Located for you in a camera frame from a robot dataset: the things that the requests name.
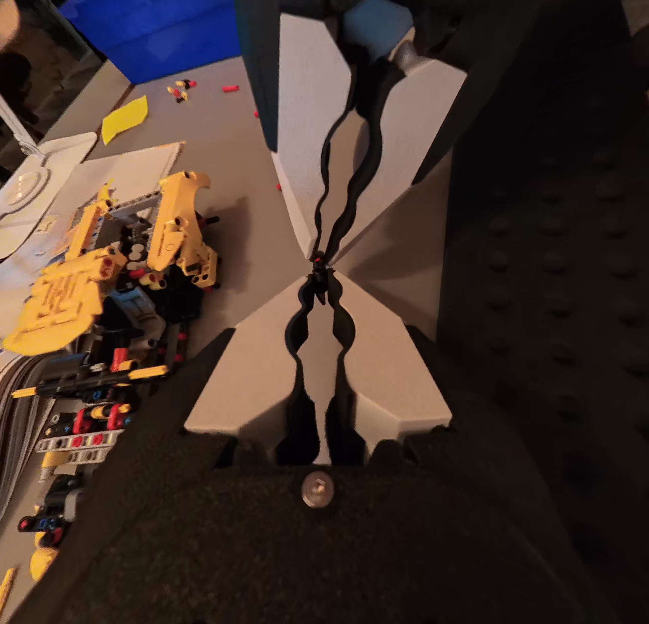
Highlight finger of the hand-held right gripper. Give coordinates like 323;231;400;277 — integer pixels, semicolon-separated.
273;12;353;261
324;56;468;265

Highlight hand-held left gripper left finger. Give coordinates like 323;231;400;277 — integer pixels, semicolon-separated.
184;273;321;467

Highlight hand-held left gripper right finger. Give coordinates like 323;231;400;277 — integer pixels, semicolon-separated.
324;268;453;467

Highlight yellow toy brick car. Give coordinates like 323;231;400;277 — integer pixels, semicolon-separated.
0;170;224;599

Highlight grey desk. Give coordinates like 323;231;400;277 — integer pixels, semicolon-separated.
0;56;454;584

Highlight scattered small brick pieces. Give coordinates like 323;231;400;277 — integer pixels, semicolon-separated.
167;79;282;191

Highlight black perforated mat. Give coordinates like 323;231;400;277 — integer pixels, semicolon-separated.
438;0;649;624

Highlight blue storage bin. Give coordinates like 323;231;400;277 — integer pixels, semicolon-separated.
58;0;241;85

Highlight open instruction booklet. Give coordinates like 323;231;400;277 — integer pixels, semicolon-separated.
0;140;186;528

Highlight yellow paper note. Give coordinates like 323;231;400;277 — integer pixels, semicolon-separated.
101;95;149;146

